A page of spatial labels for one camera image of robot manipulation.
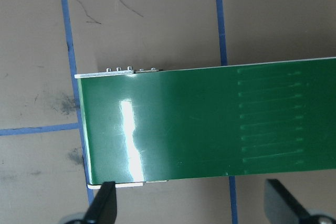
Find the green conveyor belt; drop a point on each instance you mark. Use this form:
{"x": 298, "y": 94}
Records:
{"x": 210, "y": 119}

